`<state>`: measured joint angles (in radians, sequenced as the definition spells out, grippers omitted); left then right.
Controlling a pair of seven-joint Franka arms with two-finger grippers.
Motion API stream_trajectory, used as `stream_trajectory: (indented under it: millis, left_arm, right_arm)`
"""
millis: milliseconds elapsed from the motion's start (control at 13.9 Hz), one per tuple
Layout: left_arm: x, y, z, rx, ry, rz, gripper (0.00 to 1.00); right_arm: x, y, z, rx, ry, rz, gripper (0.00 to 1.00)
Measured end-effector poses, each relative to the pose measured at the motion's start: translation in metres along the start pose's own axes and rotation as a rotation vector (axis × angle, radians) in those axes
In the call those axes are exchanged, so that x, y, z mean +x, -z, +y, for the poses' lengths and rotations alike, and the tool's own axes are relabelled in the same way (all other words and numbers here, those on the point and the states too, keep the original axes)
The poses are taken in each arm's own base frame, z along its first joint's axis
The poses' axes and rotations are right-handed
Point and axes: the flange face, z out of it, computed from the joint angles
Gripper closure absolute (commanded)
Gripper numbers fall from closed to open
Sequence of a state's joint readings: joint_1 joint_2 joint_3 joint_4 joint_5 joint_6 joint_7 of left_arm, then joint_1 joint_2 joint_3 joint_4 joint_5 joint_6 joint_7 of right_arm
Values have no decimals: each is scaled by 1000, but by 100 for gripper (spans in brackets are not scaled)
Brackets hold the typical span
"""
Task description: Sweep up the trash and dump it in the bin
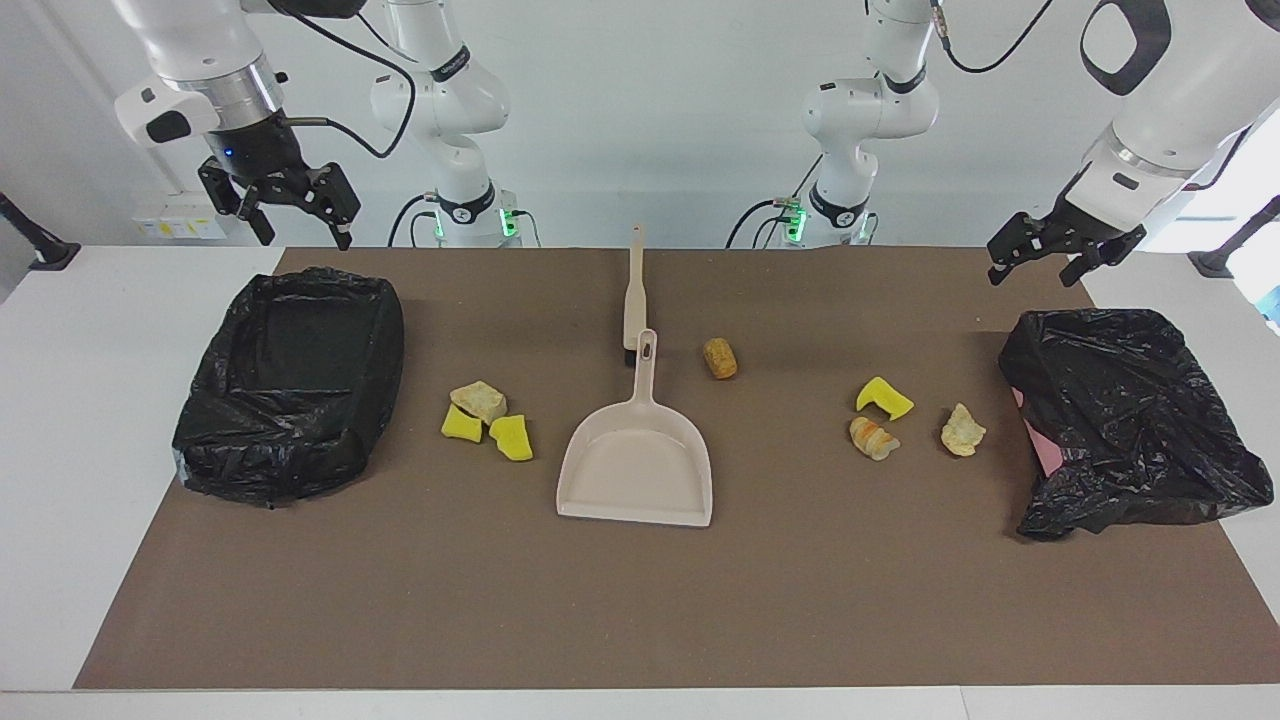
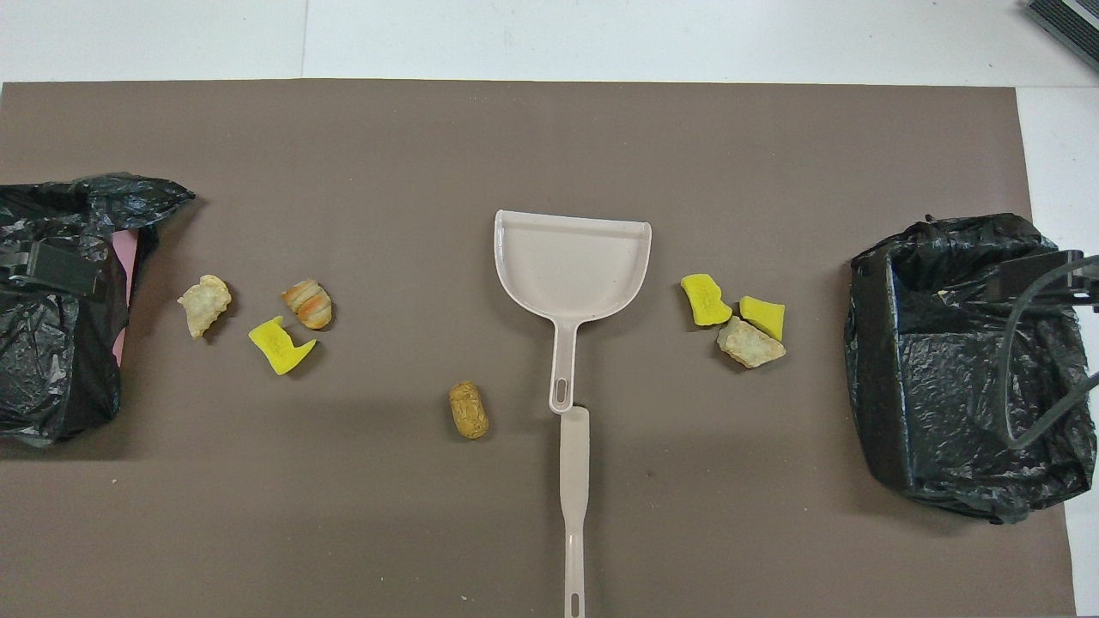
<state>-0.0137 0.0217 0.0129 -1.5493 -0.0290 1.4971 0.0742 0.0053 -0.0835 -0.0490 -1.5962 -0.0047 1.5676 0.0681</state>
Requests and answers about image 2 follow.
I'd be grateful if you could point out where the pink plastic bin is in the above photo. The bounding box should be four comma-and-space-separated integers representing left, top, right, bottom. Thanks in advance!
110, 227, 140, 366

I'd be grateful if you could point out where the beige plastic dustpan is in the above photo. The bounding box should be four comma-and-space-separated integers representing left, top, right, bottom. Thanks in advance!
494, 209, 653, 415

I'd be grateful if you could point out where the brown table mat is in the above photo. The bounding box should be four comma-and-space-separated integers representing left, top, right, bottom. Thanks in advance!
0, 79, 1076, 618

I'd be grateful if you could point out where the black bag lined bin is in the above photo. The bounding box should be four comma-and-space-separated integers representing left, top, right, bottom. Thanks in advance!
844, 213, 1099, 524

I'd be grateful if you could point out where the small yellow sponge piece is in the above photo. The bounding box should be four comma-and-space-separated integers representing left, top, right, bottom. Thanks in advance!
739, 295, 786, 342

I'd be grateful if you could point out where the striped orange croissant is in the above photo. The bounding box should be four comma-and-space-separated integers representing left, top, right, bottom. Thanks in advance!
282, 279, 334, 330

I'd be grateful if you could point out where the large yellow sponge piece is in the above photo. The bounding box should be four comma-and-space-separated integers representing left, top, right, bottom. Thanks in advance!
681, 273, 733, 328

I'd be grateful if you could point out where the brown oval bread roll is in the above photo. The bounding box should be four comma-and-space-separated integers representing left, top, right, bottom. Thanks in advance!
448, 381, 490, 440

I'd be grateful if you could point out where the beige brush with black bristles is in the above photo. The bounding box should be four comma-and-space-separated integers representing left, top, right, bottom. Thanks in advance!
560, 406, 592, 618

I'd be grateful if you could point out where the beige sponge chunk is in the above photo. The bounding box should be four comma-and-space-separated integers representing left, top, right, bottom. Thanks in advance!
717, 316, 786, 370

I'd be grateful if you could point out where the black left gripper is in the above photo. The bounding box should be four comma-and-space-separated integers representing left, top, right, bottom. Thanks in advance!
0, 242, 100, 299

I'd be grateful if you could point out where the notched yellow sponge piece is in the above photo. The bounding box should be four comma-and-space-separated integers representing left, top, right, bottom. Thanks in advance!
248, 316, 318, 376

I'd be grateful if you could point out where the crumpled black trash bag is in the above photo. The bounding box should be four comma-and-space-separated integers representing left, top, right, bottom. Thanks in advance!
0, 172, 197, 447

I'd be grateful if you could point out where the grey ribbed device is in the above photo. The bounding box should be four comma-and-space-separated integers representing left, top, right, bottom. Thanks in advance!
1026, 0, 1099, 74

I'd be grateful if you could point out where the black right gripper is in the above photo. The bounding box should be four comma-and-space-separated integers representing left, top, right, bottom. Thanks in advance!
987, 250, 1099, 303

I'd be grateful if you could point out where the pale crumbly bread chunk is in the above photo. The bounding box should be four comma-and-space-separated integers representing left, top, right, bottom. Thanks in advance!
178, 275, 233, 339

